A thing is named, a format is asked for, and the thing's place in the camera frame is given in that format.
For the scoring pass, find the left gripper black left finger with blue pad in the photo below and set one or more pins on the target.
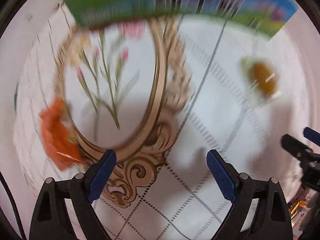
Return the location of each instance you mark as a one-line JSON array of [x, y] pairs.
[[50, 218]]

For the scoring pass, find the orange snack pack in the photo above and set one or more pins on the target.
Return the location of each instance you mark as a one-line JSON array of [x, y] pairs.
[[56, 137]]

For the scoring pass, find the small brown pastry pack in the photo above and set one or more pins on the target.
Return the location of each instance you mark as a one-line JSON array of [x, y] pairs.
[[261, 78]]

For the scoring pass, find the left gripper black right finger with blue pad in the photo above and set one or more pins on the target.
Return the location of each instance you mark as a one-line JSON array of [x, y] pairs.
[[259, 208]]

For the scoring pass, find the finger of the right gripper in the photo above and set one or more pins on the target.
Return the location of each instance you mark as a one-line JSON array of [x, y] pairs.
[[312, 135]]

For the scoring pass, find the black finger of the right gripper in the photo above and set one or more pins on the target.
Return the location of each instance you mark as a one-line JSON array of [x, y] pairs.
[[296, 148]]

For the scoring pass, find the cardboard snack box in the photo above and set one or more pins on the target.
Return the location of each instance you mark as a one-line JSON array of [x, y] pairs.
[[267, 16]]

